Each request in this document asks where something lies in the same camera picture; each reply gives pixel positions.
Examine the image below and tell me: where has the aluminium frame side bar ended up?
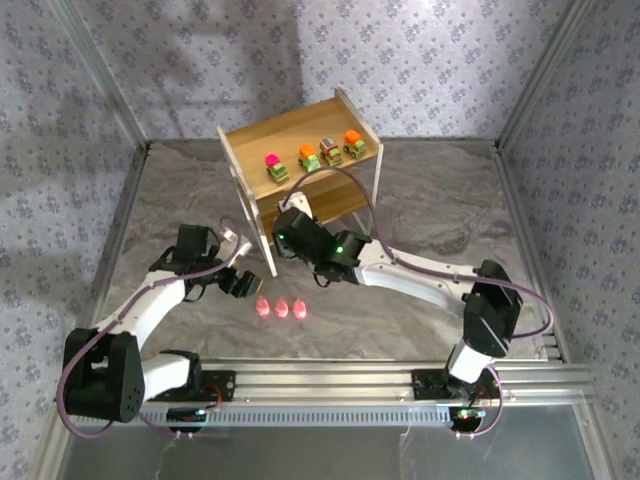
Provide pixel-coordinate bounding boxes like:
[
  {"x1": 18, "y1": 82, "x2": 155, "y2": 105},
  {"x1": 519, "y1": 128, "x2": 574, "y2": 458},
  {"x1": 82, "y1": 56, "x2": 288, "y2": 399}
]
[
  {"x1": 72, "y1": 144, "x2": 154, "y2": 366},
  {"x1": 492, "y1": 142, "x2": 569, "y2": 364}
]

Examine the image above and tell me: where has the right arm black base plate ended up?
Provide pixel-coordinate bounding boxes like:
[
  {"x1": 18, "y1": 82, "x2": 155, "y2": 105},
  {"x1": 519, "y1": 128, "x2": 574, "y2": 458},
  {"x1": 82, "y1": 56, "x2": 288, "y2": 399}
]
[{"x1": 411, "y1": 368, "x2": 504, "y2": 401}]

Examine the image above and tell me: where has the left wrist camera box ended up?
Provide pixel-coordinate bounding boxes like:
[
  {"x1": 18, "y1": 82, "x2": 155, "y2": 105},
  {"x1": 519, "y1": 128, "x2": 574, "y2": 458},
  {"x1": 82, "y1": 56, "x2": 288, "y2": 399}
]
[{"x1": 222, "y1": 227, "x2": 254, "y2": 259}]

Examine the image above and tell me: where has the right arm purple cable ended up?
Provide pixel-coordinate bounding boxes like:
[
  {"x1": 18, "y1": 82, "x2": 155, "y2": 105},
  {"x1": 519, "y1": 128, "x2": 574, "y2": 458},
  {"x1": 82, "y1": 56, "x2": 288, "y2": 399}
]
[{"x1": 279, "y1": 166, "x2": 556, "y2": 441}]

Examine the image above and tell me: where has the green toy truck grey box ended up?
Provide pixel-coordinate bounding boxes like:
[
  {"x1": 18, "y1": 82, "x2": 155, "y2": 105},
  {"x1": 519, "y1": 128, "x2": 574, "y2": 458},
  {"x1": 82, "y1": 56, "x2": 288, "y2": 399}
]
[{"x1": 319, "y1": 135, "x2": 344, "y2": 167}]

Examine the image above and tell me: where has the grey slotted cable duct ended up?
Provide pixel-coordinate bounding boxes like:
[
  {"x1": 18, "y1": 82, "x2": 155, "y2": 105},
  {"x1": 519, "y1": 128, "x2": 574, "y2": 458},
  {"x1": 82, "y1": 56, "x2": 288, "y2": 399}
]
[{"x1": 72, "y1": 405, "x2": 454, "y2": 427}]

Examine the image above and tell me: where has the grey metal sheet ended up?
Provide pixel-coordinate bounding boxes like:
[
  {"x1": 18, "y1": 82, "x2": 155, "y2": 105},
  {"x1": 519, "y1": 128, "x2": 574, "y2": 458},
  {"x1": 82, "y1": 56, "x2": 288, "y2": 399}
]
[{"x1": 54, "y1": 424, "x2": 599, "y2": 480}]

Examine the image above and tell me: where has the aluminium mounting rail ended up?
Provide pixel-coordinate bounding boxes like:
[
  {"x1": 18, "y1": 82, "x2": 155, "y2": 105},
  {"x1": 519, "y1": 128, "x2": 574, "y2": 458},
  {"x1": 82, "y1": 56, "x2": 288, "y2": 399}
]
[{"x1": 53, "y1": 357, "x2": 594, "y2": 406}]

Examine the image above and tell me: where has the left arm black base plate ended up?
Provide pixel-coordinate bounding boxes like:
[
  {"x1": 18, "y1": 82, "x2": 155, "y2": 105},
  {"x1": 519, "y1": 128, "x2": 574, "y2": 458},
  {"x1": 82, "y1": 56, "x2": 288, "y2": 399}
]
[{"x1": 145, "y1": 369, "x2": 237, "y2": 403}]

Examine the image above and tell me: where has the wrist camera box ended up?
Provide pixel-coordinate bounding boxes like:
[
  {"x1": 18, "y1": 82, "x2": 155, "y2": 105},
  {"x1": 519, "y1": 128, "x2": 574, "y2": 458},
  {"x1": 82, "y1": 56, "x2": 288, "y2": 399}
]
[
  {"x1": 222, "y1": 227, "x2": 254, "y2": 259},
  {"x1": 277, "y1": 191, "x2": 314, "y2": 220}
]

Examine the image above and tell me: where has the green toy truck orange mixer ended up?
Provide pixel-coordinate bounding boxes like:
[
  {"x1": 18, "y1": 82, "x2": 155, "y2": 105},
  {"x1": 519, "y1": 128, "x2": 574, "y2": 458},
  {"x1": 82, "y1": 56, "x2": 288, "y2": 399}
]
[{"x1": 297, "y1": 143, "x2": 322, "y2": 174}]

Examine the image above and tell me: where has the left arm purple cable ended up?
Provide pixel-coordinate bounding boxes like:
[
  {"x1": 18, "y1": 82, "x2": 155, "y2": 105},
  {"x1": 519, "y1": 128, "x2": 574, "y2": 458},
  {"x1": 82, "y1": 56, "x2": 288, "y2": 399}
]
[{"x1": 55, "y1": 215, "x2": 244, "y2": 444}]

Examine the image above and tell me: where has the aluminium frame post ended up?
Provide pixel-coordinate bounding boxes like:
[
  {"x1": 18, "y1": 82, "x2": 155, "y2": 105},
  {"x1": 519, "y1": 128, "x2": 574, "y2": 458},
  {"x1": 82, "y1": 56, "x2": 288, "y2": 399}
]
[
  {"x1": 493, "y1": 0, "x2": 597, "y2": 151},
  {"x1": 52, "y1": 0, "x2": 152, "y2": 151}
]

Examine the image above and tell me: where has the green toy truck orange tipper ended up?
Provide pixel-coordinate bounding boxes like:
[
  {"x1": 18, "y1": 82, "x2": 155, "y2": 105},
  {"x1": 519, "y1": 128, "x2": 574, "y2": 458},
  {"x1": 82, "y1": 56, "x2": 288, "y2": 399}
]
[{"x1": 342, "y1": 128, "x2": 368, "y2": 160}]

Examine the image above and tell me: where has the green toy truck pink load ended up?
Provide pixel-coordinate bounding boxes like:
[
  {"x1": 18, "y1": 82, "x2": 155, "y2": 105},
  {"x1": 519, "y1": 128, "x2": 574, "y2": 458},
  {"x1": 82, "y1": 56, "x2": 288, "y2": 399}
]
[{"x1": 263, "y1": 152, "x2": 291, "y2": 185}]

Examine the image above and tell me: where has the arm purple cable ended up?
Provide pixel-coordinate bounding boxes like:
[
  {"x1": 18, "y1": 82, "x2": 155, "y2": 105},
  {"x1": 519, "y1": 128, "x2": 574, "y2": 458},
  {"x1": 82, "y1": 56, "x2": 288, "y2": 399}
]
[
  {"x1": 55, "y1": 215, "x2": 244, "y2": 444},
  {"x1": 279, "y1": 166, "x2": 556, "y2": 441}
]

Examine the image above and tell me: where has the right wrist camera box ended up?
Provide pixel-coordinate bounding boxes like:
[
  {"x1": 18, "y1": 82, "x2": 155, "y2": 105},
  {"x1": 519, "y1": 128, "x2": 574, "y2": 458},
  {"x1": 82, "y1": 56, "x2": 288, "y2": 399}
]
[{"x1": 277, "y1": 191, "x2": 314, "y2": 220}]

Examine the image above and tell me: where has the wooden two-tier shelf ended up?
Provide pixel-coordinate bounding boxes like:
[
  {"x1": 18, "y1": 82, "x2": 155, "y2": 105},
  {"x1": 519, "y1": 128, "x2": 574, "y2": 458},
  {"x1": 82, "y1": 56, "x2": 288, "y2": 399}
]
[{"x1": 215, "y1": 87, "x2": 385, "y2": 279}]

